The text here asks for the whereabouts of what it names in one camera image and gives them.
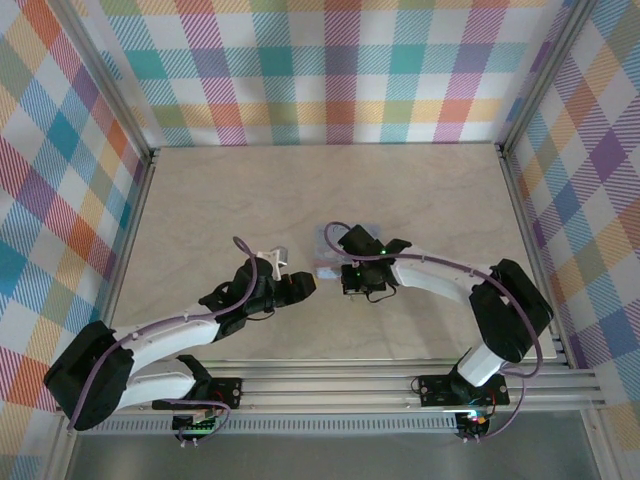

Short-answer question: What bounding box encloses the wide aluminium mounting rail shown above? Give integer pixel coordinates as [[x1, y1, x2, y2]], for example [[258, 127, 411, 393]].
[[53, 359, 608, 417]]

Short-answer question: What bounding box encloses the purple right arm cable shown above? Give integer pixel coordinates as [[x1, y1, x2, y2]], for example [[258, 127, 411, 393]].
[[323, 221, 546, 444]]

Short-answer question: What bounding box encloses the pastel star print tin box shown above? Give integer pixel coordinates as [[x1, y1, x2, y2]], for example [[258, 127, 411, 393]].
[[310, 224, 384, 282]]

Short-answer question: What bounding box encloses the grey slotted cable duct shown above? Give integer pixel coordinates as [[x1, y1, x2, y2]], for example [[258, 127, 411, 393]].
[[78, 417, 460, 436]]

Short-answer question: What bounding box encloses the aluminium side rail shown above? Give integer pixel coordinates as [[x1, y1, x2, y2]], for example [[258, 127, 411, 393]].
[[493, 143, 577, 370], [97, 147, 162, 331]]

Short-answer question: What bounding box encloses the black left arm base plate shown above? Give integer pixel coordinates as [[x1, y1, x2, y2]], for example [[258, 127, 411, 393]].
[[151, 375, 245, 412]]

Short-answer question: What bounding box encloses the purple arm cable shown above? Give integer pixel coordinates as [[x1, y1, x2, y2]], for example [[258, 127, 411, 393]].
[[323, 221, 546, 444], [66, 235, 267, 451]]

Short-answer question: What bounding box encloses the aluminium corner post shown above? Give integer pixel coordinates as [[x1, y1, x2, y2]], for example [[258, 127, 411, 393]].
[[497, 0, 599, 154], [48, 0, 156, 162]]

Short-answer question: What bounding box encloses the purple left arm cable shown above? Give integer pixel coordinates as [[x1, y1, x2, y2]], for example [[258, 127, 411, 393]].
[[66, 235, 267, 451]]

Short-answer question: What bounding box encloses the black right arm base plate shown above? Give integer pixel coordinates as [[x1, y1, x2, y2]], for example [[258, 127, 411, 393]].
[[416, 373, 512, 408]]

